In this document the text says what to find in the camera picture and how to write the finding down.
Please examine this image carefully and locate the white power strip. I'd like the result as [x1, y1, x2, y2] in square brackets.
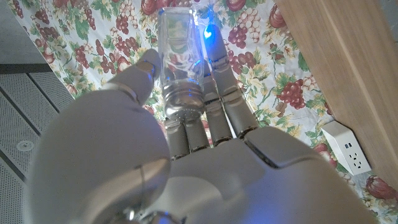
[320, 120, 373, 177]

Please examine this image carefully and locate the round white ceiling fixture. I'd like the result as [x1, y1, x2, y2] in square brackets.
[16, 139, 35, 152]

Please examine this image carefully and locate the floral fruit print backdrop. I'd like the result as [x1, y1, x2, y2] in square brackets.
[6, 0, 398, 224]

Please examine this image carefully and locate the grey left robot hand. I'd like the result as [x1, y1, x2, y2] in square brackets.
[23, 23, 379, 224]

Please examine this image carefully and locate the clear glass salt shaker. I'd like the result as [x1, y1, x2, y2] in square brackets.
[157, 6, 206, 123]

